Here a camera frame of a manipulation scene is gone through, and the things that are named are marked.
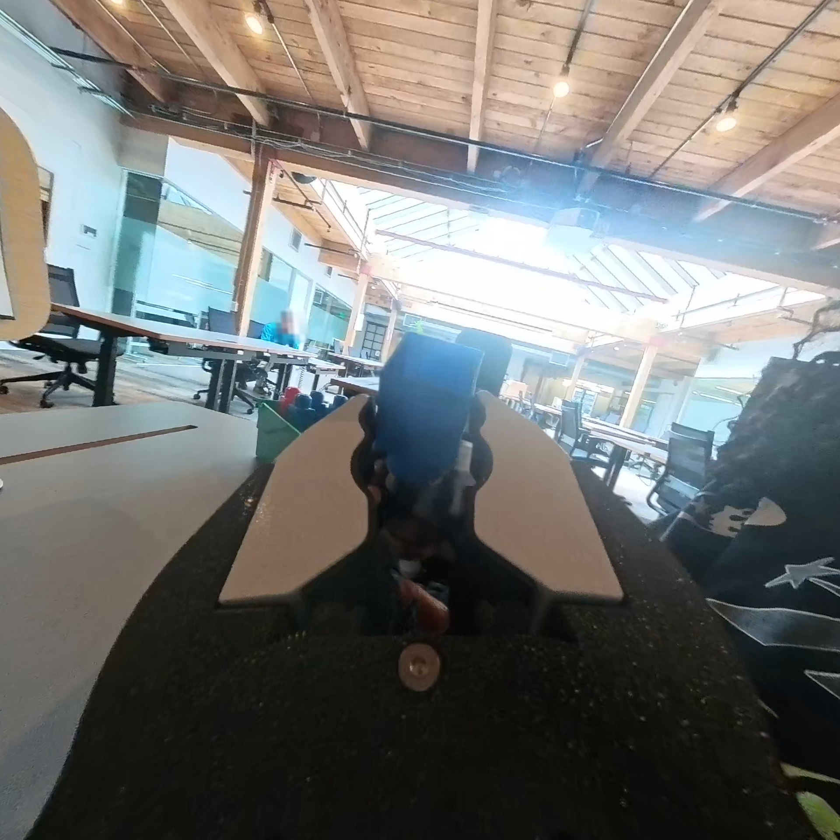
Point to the green plastic bin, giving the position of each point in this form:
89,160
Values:
272,436

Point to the wooden backing board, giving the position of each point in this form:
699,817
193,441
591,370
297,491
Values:
23,216

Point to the ceiling spot lamp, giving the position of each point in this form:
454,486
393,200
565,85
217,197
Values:
254,23
725,123
561,88

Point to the person's left hand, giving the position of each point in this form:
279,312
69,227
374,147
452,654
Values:
428,607

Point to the blue mega block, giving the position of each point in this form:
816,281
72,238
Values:
426,407

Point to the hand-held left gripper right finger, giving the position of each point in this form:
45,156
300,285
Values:
544,518

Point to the black mesh office chair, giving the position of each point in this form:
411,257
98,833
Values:
220,321
59,341

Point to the long wooden top desk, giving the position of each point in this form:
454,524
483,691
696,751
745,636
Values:
164,331

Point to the cluster of colourful mega blocks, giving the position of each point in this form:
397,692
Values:
312,403

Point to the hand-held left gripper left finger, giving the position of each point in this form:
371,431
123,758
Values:
295,518

